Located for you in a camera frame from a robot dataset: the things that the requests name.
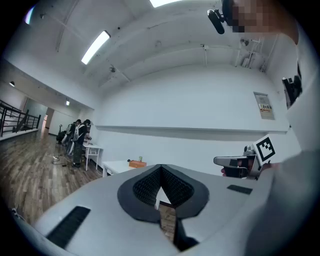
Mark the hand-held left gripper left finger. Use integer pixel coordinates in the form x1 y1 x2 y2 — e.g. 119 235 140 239
33 163 180 256

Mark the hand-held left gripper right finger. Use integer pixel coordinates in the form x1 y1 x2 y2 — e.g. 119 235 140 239
161 163 272 253

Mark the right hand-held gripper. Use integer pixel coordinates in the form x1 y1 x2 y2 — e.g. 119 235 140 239
213 134 277 180

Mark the orange tray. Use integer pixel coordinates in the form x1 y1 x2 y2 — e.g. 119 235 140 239
128 160 148 169

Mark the white side table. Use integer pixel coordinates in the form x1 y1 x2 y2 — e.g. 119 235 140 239
81 142 104 172

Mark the white power strip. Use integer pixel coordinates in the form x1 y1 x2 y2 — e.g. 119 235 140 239
46 154 69 168

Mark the black bag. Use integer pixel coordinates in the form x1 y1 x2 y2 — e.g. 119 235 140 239
55 124 67 146

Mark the person's white shirt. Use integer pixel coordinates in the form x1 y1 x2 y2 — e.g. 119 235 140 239
284 23 320 157

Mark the white ceiling pipe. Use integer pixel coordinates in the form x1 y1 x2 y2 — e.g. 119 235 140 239
200 43 210 67

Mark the black metal railing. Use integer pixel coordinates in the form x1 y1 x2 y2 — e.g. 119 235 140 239
0 99 42 138

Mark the person's head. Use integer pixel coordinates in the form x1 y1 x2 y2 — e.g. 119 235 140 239
221 0 300 46

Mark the long ceiling light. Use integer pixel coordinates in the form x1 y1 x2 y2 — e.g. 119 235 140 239
80 30 112 66
24 5 36 25

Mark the square ceiling light panel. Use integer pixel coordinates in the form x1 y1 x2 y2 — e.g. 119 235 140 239
149 0 181 8

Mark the white floor cable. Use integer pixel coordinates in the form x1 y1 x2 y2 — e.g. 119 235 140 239
10 203 26 221

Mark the black head camera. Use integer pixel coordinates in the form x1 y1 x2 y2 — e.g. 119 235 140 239
206 8 226 35

